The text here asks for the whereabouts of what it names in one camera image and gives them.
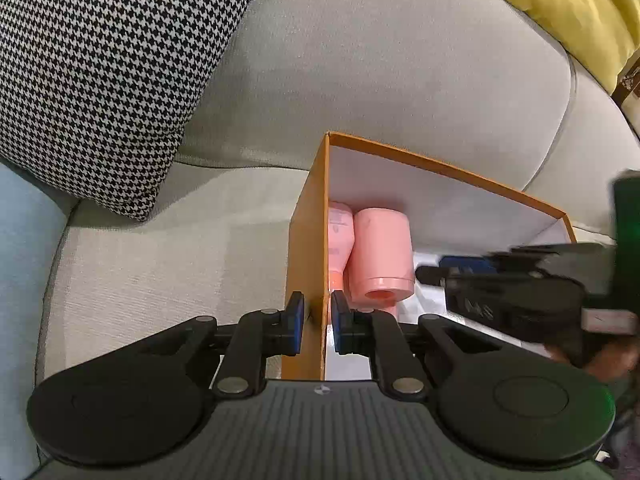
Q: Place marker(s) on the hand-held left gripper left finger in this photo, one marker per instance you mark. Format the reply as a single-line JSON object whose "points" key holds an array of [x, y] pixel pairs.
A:
{"points": [[296, 322]]}

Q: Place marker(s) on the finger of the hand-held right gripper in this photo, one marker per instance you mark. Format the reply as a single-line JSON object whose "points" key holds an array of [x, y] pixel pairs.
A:
{"points": [[432, 274], [465, 262]]}

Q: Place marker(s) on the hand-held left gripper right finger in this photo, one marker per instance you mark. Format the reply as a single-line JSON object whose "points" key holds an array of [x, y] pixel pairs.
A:
{"points": [[340, 325]]}

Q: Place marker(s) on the large pink plastic bottle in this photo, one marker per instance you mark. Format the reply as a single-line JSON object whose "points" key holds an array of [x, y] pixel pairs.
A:
{"points": [[382, 250]]}

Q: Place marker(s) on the orange cardboard box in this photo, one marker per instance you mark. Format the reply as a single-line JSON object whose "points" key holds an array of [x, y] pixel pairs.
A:
{"points": [[305, 260]]}

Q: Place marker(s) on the person's right hand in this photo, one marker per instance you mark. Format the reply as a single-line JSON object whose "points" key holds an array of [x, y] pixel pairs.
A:
{"points": [[615, 360]]}

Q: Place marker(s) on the small pink plastic bottle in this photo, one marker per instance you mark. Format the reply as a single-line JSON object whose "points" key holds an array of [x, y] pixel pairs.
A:
{"points": [[341, 240]]}

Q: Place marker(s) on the beige fabric sofa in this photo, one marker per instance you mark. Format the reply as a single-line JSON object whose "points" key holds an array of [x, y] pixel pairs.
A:
{"points": [[375, 60]]}

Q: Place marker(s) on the brown patterned object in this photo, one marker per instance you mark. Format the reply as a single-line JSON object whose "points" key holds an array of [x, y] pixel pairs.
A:
{"points": [[629, 82]]}

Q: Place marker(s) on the yellow pillow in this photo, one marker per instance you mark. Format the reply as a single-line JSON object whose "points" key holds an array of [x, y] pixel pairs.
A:
{"points": [[575, 5]]}

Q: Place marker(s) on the black white houndstooth pillow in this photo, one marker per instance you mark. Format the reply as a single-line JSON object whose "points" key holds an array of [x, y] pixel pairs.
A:
{"points": [[100, 70]]}

